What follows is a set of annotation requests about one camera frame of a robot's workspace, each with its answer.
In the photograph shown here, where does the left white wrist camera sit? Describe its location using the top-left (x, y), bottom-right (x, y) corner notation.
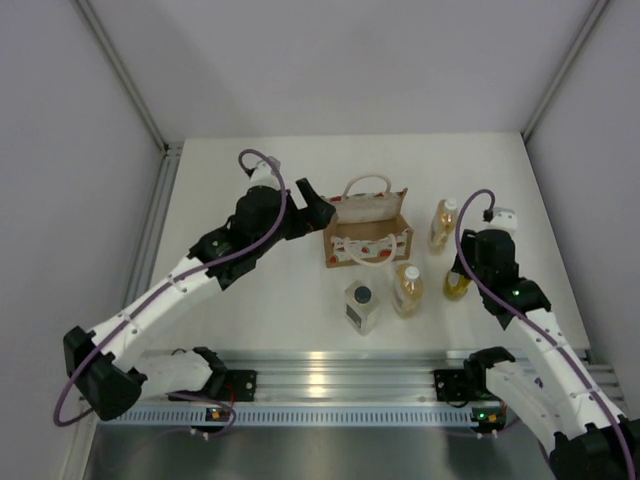
top-left (249, 157), bottom-right (280, 190)

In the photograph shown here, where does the red cap yellow bottle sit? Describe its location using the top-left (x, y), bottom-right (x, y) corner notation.
top-left (443, 269), bottom-right (472, 301)

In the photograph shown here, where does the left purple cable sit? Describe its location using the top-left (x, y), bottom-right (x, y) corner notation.
top-left (53, 148), bottom-right (290, 426)

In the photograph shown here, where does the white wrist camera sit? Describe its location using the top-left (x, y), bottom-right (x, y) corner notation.
top-left (249, 157), bottom-right (280, 190)
top-left (483, 207), bottom-right (518, 235)

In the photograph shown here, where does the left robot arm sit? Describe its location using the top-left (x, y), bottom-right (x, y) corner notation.
top-left (63, 179), bottom-right (335, 421)

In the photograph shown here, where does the white cap amber bottle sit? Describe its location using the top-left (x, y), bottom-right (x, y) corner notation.
top-left (428, 198), bottom-right (458, 255)
top-left (392, 263), bottom-right (424, 318)

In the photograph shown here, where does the aluminium frame post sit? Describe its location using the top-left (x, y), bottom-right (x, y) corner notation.
top-left (69, 0), bottom-right (169, 151)
top-left (521, 0), bottom-right (614, 145)

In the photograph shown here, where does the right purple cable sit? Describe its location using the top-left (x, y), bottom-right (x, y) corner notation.
top-left (452, 188), bottom-right (636, 480)

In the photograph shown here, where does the purple cable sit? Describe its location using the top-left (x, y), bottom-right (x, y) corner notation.
top-left (53, 148), bottom-right (290, 426)
top-left (452, 188), bottom-right (636, 480)

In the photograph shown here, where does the grey slotted cable duct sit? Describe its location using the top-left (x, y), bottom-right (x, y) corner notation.
top-left (99, 405), bottom-right (506, 426)

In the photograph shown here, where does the burlap watermelon canvas bag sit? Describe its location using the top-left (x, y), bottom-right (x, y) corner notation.
top-left (323, 173), bottom-right (414, 269)

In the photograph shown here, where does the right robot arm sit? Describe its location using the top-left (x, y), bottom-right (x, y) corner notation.
top-left (456, 229), bottom-right (639, 479)

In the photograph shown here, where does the grey cap clear bottle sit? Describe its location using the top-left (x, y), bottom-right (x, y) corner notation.
top-left (343, 281), bottom-right (381, 336)

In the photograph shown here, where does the right aluminium frame post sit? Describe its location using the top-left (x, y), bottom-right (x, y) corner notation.
top-left (521, 0), bottom-right (614, 145)

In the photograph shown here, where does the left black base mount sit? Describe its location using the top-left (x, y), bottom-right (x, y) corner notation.
top-left (168, 369), bottom-right (257, 403)

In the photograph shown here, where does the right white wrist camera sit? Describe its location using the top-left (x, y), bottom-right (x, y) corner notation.
top-left (483, 207), bottom-right (518, 235)

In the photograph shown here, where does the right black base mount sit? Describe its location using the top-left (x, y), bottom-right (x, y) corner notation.
top-left (433, 369), bottom-right (495, 408)

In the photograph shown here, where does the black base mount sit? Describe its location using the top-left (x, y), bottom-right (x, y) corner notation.
top-left (168, 369), bottom-right (257, 403)
top-left (433, 369), bottom-right (495, 408)

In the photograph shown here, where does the left aluminium frame post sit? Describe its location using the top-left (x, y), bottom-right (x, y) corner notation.
top-left (69, 0), bottom-right (169, 151)

